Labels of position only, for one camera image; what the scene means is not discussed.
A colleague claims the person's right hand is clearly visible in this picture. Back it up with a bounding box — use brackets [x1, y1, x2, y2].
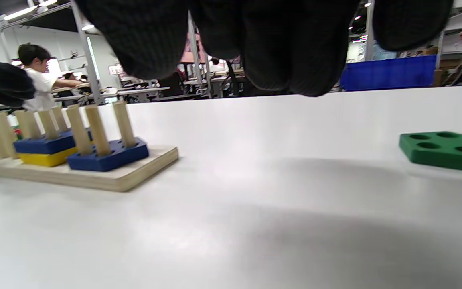
[0, 0, 454, 108]

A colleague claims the green pentagon block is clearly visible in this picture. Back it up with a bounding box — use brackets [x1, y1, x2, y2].
[399, 131, 462, 174]

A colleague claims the wooden peg board with posts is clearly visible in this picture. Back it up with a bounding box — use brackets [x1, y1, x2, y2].
[0, 100, 179, 192]

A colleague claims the blue pentagon block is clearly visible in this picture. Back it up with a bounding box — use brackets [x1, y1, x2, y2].
[67, 138, 150, 172]

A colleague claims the blue square block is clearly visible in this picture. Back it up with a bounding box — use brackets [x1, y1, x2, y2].
[14, 129, 93, 155]

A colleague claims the yellow square block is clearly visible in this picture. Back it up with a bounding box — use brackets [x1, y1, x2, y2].
[18, 147, 78, 167]

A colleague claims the large computer monitor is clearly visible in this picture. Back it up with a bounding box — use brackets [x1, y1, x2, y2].
[180, 34, 211, 65]

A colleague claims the blue plastic crate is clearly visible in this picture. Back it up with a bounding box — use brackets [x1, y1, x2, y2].
[340, 55, 437, 92]

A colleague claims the metal shelf rack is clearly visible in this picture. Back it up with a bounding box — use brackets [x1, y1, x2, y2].
[436, 8, 462, 87]

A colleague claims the ceiling light tube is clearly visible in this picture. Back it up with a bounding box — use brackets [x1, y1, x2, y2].
[3, 0, 57, 20]

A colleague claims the aluminium frame post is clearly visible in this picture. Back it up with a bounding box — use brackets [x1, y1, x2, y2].
[187, 10, 203, 97]
[364, 0, 376, 61]
[69, 0, 102, 106]

